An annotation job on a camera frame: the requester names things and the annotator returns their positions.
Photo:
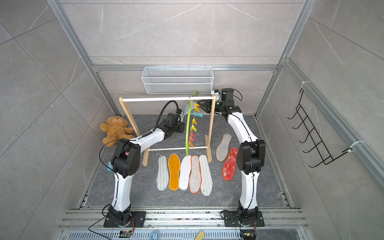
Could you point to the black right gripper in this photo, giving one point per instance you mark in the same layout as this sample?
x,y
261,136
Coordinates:
x,y
208,106

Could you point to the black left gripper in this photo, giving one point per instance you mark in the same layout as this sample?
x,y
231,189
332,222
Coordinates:
x,y
182,125

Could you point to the blue-grey foam insole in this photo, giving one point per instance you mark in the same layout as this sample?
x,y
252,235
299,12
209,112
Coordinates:
x,y
185,111

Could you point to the yellow fuzzy insole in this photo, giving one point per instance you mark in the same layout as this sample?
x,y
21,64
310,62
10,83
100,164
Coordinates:
x,y
174,165

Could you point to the white foam insole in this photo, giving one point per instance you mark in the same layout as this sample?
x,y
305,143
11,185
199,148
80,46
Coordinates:
x,y
185,171

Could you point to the grey felt yellow-edged insole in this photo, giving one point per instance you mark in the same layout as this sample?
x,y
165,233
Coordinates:
x,y
223,148

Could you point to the grey striped insole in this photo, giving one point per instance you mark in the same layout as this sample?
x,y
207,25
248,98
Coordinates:
x,y
207,184
163,175

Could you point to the grey felt orange-edged insole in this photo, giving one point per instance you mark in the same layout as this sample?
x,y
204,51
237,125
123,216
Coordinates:
x,y
195,175

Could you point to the red orange-edged insole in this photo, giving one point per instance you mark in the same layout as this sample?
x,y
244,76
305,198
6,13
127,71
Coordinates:
x,y
230,165

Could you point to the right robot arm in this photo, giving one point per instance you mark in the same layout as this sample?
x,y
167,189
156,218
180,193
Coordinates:
x,y
251,156

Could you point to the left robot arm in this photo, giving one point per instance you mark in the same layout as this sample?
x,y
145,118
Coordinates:
x,y
126,162

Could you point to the green round clip hanger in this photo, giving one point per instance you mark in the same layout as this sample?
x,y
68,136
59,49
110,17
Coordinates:
x,y
193,112

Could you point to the brown teddy bear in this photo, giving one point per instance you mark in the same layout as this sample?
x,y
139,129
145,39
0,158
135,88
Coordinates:
x,y
116,129

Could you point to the teal robot toy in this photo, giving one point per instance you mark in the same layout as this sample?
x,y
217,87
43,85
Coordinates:
x,y
110,167

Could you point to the wooden clothes rack frame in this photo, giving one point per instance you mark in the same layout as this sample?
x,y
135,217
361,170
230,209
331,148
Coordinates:
x,y
161,131

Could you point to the white wire mesh basket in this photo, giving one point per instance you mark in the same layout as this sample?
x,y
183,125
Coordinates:
x,y
178,80

